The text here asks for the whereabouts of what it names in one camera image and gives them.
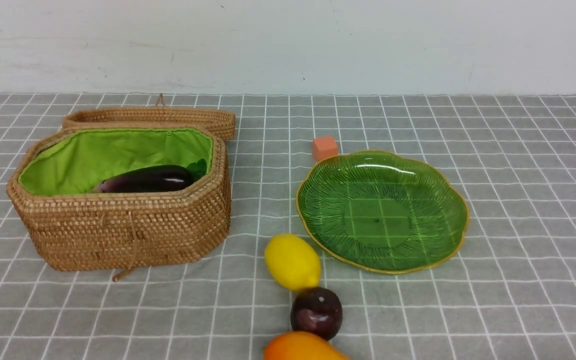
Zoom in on yellow lemon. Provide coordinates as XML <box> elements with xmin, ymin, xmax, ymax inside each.
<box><xmin>263</xmin><ymin>233</ymin><xmax>322</xmax><ymax>292</ymax></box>

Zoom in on purple eggplant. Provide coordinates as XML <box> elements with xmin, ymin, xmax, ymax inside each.
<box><xmin>89</xmin><ymin>164</ymin><xmax>195</xmax><ymax>194</ymax></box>

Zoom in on dark red plum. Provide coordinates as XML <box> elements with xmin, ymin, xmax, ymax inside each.
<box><xmin>290</xmin><ymin>287</ymin><xmax>343</xmax><ymax>341</ymax></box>

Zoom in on orange mango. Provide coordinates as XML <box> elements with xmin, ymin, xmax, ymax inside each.
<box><xmin>262</xmin><ymin>331</ymin><xmax>350</xmax><ymax>360</ymax></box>

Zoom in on orange carrot green leaves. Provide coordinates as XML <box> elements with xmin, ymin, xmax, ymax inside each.
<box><xmin>185</xmin><ymin>158</ymin><xmax>208</xmax><ymax>183</ymax></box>

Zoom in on small orange cube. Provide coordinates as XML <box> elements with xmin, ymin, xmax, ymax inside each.
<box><xmin>311</xmin><ymin>136</ymin><xmax>339</xmax><ymax>163</ymax></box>

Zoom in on woven rattan basket lid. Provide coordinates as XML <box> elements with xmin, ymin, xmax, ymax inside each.
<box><xmin>61</xmin><ymin>93</ymin><xmax>236</xmax><ymax>141</ymax></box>

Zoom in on green glass leaf plate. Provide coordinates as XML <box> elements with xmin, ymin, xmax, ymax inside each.
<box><xmin>295</xmin><ymin>150</ymin><xmax>471</xmax><ymax>275</ymax></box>

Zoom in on woven rattan basket green lining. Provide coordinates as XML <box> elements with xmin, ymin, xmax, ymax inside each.
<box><xmin>6</xmin><ymin>126</ymin><xmax>232</xmax><ymax>281</ymax></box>

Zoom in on grey checked tablecloth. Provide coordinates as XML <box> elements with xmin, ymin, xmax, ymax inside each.
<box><xmin>0</xmin><ymin>93</ymin><xmax>576</xmax><ymax>360</ymax></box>

